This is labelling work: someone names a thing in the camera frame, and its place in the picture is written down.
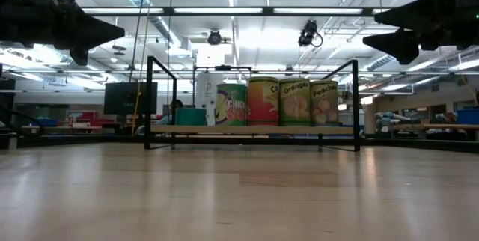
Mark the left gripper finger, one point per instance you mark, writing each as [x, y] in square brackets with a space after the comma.
[93, 31]
[79, 55]

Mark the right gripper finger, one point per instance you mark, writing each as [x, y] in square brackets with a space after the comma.
[400, 44]
[411, 12]

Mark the peaches can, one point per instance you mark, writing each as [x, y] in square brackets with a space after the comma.
[324, 104]

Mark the green oranges can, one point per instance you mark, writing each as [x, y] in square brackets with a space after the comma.
[294, 102]

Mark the short teal can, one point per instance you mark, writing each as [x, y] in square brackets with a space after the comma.
[191, 117]

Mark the red orange corn can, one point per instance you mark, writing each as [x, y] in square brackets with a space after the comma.
[262, 102]

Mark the green chicken soup can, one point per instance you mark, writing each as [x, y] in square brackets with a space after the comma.
[230, 106]

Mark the grey background robot arm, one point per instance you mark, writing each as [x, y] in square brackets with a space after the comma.
[393, 117]

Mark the black monitor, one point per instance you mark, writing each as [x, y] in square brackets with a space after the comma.
[119, 99]

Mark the red plastic bins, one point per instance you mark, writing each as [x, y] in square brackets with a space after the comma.
[90, 118]

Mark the small blue tray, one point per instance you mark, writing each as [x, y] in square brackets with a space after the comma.
[45, 122]

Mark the background wooden table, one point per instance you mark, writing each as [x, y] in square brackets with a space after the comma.
[434, 126]

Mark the blue plastic bin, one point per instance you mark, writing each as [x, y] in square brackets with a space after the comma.
[467, 116]

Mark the person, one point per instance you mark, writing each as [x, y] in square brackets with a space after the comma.
[172, 112]

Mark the white cylindrical tank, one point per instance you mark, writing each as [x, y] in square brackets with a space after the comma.
[206, 91]

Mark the black overhead frame bar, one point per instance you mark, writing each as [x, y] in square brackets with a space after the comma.
[168, 11]

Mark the black hanging camera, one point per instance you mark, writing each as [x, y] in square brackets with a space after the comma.
[307, 33]

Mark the black table edge rail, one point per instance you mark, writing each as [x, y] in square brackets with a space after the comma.
[430, 144]

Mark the black round ceiling camera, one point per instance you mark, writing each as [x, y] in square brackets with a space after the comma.
[214, 38]

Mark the black frame wooden shelf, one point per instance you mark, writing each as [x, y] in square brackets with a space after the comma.
[254, 130]

